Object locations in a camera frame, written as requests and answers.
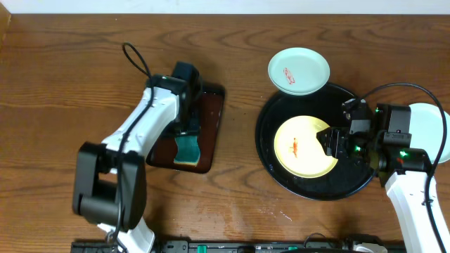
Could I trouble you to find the green yellow sponge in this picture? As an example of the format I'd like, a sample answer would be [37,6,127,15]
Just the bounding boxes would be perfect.
[174,136,201,167]

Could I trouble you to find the light blue plate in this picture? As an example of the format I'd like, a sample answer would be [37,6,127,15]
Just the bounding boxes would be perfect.
[409,103,443,163]
[267,47,330,96]

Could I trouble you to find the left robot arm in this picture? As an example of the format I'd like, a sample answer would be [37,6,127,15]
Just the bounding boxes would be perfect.
[72,62,203,252]

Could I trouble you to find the round black serving tray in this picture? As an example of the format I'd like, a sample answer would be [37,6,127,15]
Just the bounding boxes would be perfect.
[255,82,374,201]

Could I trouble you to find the yellow plate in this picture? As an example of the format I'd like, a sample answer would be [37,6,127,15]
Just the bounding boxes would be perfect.
[274,115,338,179]

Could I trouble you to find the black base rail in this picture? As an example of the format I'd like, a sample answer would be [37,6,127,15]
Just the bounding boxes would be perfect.
[70,233,406,253]

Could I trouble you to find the rectangular black sponge tray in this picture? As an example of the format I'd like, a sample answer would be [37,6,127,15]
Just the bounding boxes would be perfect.
[146,82,226,174]

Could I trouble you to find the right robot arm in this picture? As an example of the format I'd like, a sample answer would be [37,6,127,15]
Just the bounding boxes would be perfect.
[316,99,449,252]

